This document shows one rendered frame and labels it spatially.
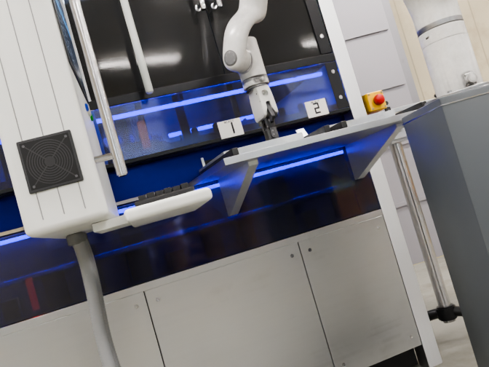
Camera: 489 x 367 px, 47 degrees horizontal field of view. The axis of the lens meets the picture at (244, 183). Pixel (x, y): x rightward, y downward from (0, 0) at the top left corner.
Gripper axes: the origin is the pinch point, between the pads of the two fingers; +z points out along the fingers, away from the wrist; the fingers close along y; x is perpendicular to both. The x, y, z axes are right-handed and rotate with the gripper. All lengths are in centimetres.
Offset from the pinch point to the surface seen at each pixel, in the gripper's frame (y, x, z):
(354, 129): -20.7, -16.7, 7.5
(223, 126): 18.9, 8.0, -9.6
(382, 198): 20, -43, 30
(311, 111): 18.9, -25.5, -7.6
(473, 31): 190, -274, -71
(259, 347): 20, 18, 65
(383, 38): 201, -199, -83
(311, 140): -20.7, -2.3, 7.4
